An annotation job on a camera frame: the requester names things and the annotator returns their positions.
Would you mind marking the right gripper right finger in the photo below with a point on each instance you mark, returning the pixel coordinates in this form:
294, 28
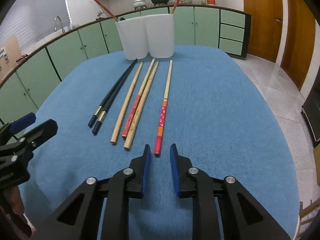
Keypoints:
222, 208

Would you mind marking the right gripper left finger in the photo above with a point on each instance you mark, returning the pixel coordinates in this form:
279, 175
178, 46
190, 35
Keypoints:
99, 208

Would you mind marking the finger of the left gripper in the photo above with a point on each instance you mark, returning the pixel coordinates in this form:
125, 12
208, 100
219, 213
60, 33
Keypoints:
37, 136
22, 123

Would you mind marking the plain bamboo chopstick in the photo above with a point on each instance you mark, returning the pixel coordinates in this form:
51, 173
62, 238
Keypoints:
124, 107
136, 117

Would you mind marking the red handled bamboo chopstick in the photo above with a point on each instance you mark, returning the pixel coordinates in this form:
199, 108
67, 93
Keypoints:
136, 101

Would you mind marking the red orange star chopstick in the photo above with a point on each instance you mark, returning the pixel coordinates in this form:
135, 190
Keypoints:
160, 130

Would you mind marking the green lower kitchen cabinets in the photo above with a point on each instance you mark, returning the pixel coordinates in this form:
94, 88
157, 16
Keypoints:
31, 79

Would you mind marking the left hand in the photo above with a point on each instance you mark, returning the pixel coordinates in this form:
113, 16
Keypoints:
13, 196

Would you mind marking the cardboard piece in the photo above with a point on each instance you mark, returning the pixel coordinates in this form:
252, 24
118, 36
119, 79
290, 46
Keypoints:
10, 52

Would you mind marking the chrome sink faucet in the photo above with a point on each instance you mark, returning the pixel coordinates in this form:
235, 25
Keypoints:
58, 21

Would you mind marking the window blinds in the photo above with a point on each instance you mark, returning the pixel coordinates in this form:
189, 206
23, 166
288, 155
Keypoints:
32, 20

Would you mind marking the blue table mat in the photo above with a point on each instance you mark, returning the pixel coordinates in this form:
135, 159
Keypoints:
216, 117

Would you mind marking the black shelf unit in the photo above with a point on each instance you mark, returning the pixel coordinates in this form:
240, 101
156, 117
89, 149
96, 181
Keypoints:
311, 111

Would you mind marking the red chopstick in left cup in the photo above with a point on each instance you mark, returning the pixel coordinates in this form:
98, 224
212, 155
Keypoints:
107, 10

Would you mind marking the white double utensil holder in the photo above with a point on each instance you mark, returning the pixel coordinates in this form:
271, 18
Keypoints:
152, 35

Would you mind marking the brown wooden door right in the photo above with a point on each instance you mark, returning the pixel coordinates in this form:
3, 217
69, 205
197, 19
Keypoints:
300, 41

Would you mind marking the brown wooden door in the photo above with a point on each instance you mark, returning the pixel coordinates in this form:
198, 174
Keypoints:
266, 27
300, 41

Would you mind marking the black wok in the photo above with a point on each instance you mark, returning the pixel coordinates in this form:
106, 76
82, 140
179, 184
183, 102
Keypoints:
160, 2

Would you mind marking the glass jars on counter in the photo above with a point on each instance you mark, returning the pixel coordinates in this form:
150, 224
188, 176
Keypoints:
201, 2

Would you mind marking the brown wooden door left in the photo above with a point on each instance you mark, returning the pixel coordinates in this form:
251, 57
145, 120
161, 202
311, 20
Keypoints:
266, 27

